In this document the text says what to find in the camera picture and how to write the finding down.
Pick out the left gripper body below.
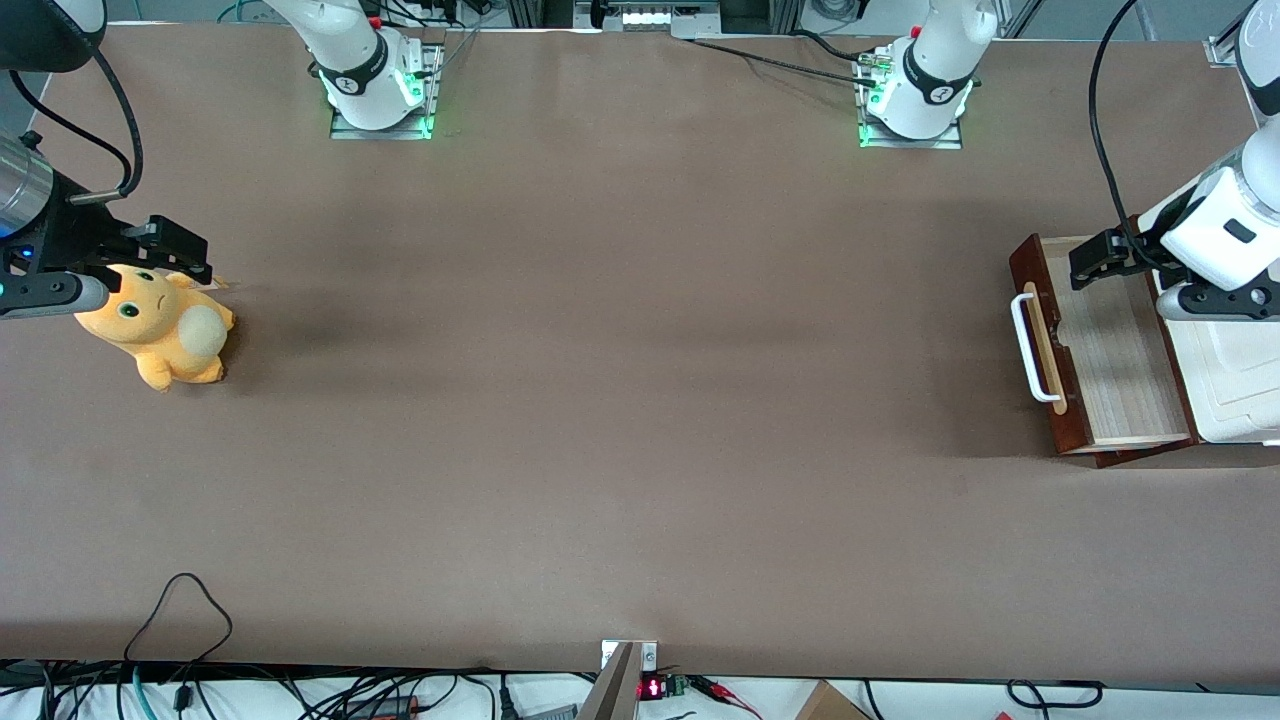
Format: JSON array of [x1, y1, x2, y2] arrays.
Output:
[[1152, 178, 1280, 293]]

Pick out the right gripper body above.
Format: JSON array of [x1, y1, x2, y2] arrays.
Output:
[[8, 175, 136, 279]]

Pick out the dark wood drawer white handle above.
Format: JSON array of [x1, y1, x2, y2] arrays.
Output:
[[1009, 232, 1197, 457]]

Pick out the orange plush toy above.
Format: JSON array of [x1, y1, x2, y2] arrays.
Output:
[[73, 263, 237, 393]]

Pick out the dark wood white-topped cabinet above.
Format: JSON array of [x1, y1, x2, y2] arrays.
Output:
[[1095, 190, 1280, 469]]

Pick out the black power adapter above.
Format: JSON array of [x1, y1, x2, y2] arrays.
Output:
[[345, 695, 421, 720]]

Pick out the lit metal fixture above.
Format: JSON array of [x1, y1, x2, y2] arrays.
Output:
[[572, 0, 723, 39]]

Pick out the brown cardboard box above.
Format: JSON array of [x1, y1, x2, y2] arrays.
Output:
[[795, 680, 873, 720]]

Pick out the red clip leads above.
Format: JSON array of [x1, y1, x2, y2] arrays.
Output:
[[690, 676, 763, 719]]

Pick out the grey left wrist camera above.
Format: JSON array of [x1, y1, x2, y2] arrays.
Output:
[[1158, 283, 1280, 323]]

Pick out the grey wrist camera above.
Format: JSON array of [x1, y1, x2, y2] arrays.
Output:
[[1158, 283, 1280, 323], [0, 272, 111, 321]]

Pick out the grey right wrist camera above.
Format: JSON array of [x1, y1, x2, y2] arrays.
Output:
[[0, 272, 111, 321]]

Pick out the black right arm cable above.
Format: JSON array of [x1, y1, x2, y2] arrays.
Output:
[[8, 45, 144, 201]]

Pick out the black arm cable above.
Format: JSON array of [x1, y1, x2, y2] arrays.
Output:
[[8, 45, 144, 201], [1089, 0, 1186, 273]]

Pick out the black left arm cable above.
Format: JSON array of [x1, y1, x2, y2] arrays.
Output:
[[1089, 0, 1186, 273]]

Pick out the aluminium frame corner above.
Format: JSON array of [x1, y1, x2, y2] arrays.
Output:
[[1203, 0, 1263, 69]]

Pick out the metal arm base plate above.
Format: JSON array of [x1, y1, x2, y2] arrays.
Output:
[[330, 42, 446, 141], [858, 50, 963, 151]]

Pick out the thin black looped cable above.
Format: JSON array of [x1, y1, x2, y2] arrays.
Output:
[[123, 572, 234, 666]]

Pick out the black cable on table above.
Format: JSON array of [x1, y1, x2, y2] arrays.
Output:
[[690, 30, 881, 86]]

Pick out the black coiled cable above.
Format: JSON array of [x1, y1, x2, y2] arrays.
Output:
[[1005, 678, 1106, 713]]

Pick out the grey metal camera bracket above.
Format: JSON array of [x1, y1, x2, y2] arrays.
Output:
[[600, 640, 659, 720]]

